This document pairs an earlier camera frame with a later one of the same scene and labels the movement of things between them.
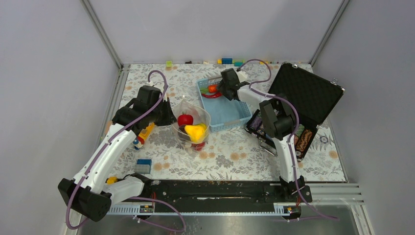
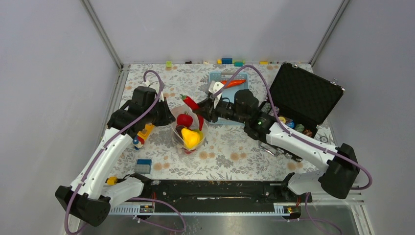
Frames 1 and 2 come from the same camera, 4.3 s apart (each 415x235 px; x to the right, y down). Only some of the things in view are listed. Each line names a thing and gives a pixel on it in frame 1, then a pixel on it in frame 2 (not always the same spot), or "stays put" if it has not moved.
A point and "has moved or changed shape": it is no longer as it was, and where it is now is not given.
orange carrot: x=213 y=88 has moved or changed shape
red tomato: x=185 y=119 stays put
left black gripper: x=170 y=118 stays put
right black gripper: x=221 y=86 to x=205 y=108
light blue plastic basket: x=221 y=113 has moved or changed shape
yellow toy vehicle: x=144 y=134 stays put
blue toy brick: x=227 y=60 stays put
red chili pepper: x=217 y=95 has moved or changed shape
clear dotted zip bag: x=191 y=124 stays put
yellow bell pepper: x=196 y=132 has moved or changed shape
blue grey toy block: x=143 y=166 stays put
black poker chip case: x=311 y=95 stays put
